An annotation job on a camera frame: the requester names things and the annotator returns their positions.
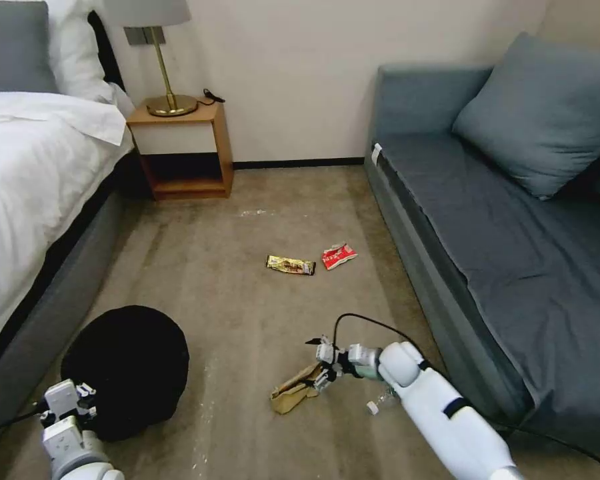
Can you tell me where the dark grey sofa cover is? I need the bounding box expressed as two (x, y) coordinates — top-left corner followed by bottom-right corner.
(379, 131), (600, 407)

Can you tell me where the clear plastic bottle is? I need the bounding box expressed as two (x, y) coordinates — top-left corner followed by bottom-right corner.
(364, 379), (401, 417)

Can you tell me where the red snack wrapper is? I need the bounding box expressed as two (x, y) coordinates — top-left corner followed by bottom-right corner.
(321, 243), (359, 272)

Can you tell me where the thin black lamp cord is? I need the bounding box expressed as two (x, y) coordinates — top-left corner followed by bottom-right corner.
(197, 87), (227, 107)

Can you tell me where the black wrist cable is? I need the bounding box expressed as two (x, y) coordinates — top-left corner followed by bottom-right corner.
(0, 409), (49, 439)
(333, 313), (449, 373)

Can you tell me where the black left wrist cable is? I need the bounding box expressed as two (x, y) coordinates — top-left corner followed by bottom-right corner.
(0, 409), (49, 439)

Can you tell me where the black round trash bin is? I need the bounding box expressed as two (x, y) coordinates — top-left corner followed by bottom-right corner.
(60, 305), (191, 443)

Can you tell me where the black cable on floor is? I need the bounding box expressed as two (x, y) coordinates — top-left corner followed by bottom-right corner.
(497, 422), (600, 480)

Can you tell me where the white pillow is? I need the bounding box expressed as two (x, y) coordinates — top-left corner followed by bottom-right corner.
(47, 0), (137, 117)

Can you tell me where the wooden nightstand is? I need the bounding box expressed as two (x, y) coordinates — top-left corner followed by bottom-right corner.
(125, 97), (235, 201)

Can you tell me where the grey pillow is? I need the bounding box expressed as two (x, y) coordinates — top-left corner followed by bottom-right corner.
(0, 0), (59, 95)

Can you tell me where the grey-blue sofa cushion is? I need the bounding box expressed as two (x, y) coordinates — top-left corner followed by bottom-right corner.
(451, 31), (600, 202)

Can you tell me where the black headboard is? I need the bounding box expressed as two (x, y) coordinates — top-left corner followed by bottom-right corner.
(87, 9), (127, 95)

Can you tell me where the grey-blue sofa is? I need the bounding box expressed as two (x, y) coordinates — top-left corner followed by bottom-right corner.
(363, 61), (600, 459)

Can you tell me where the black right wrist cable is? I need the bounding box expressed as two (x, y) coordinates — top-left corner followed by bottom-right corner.
(333, 313), (449, 373)

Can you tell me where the brass table lamp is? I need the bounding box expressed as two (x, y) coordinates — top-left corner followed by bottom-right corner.
(103, 0), (200, 118)

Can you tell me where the brown paper bag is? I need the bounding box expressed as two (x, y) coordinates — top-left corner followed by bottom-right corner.
(269, 363), (327, 417)

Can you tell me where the gold snack wrapper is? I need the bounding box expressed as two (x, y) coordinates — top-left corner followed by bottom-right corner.
(265, 253), (317, 277)

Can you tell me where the grey bed base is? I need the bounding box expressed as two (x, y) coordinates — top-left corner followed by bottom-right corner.
(0, 149), (149, 447)

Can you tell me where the silver wall switch plate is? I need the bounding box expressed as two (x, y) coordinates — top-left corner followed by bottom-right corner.
(123, 25), (167, 47)

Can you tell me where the black baseboard strip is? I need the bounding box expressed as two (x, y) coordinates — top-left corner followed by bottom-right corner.
(231, 156), (367, 171)

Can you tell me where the white bed duvet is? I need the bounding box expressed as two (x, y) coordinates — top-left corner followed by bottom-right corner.
(0, 91), (137, 369)

